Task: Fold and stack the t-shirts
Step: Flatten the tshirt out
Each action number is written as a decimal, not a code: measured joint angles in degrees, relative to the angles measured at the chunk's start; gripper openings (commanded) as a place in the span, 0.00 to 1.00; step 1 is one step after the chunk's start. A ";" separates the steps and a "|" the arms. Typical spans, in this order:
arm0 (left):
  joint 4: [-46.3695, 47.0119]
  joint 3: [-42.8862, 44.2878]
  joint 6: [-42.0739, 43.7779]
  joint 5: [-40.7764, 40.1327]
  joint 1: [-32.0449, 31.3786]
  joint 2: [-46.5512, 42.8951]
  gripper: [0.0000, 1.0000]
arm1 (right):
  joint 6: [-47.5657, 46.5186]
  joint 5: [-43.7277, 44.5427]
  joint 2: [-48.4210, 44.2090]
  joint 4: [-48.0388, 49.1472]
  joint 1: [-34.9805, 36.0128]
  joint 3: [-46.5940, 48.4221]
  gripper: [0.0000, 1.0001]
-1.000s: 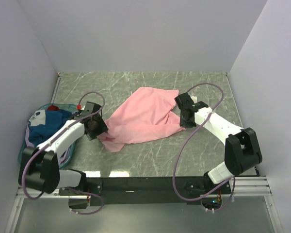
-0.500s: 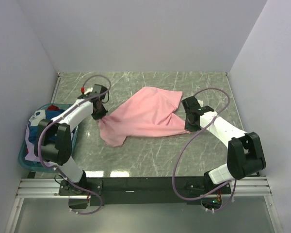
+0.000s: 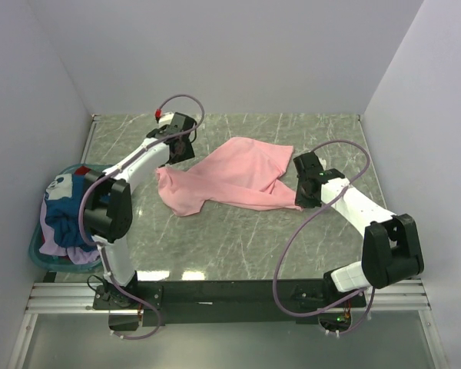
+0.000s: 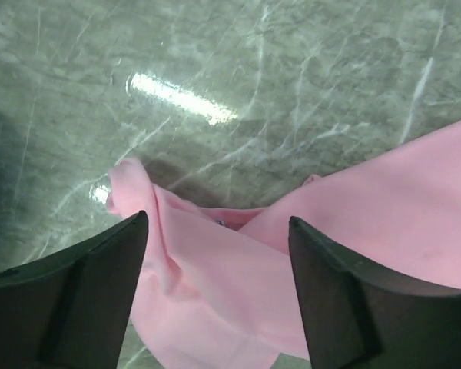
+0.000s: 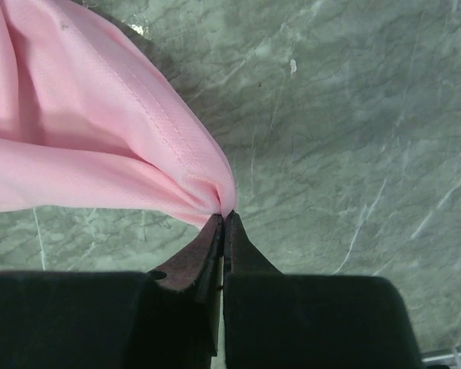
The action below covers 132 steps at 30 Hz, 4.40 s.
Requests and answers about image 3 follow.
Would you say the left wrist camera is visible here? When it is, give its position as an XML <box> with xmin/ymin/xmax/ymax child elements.
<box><xmin>158</xmin><ymin>112</ymin><xmax>197</xmax><ymax>135</ymax></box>

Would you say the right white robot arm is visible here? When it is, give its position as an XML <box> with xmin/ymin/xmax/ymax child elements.
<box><xmin>296</xmin><ymin>169</ymin><xmax>424</xmax><ymax>307</ymax></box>

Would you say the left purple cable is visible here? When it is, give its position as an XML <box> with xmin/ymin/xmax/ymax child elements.
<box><xmin>78</xmin><ymin>94</ymin><xmax>206</xmax><ymax>341</ymax></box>

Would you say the purple cable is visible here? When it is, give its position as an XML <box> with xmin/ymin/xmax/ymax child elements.
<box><xmin>272</xmin><ymin>140</ymin><xmax>376</xmax><ymax>334</ymax></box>
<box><xmin>78</xmin><ymin>94</ymin><xmax>206</xmax><ymax>341</ymax></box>

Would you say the red garment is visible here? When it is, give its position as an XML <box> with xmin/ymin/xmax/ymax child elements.
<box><xmin>74</xmin><ymin>165</ymin><xmax>91</xmax><ymax>176</ymax></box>

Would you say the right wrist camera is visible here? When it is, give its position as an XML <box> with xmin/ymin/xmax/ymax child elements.
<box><xmin>293</xmin><ymin>152</ymin><xmax>324</xmax><ymax>178</ymax></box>

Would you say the pink t shirt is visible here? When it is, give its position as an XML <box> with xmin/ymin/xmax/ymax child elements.
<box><xmin>157</xmin><ymin>137</ymin><xmax>301</xmax><ymax>217</ymax></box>

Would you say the lavender t shirt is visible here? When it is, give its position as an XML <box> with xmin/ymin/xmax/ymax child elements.
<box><xmin>39</xmin><ymin>201</ymin><xmax>100</xmax><ymax>265</ymax></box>

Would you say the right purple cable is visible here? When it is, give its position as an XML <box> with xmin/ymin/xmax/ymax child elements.
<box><xmin>272</xmin><ymin>140</ymin><xmax>376</xmax><ymax>334</ymax></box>

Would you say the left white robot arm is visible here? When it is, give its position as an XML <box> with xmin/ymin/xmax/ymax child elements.
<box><xmin>78</xmin><ymin>120</ymin><xmax>197</xmax><ymax>309</ymax></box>

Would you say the black base beam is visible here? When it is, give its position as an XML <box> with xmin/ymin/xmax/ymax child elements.
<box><xmin>91</xmin><ymin>279</ymin><xmax>370</xmax><ymax>331</ymax></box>

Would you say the teal laundry basket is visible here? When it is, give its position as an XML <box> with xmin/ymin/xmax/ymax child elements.
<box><xmin>28</xmin><ymin>164</ymin><xmax>106</xmax><ymax>273</ymax></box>

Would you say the blue printed t shirt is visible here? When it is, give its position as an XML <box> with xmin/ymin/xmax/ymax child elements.
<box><xmin>44</xmin><ymin>171</ymin><xmax>94</xmax><ymax>251</ymax></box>

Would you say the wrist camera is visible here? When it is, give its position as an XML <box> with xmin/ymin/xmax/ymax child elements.
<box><xmin>293</xmin><ymin>152</ymin><xmax>324</xmax><ymax>178</ymax></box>
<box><xmin>158</xmin><ymin>112</ymin><xmax>197</xmax><ymax>135</ymax></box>

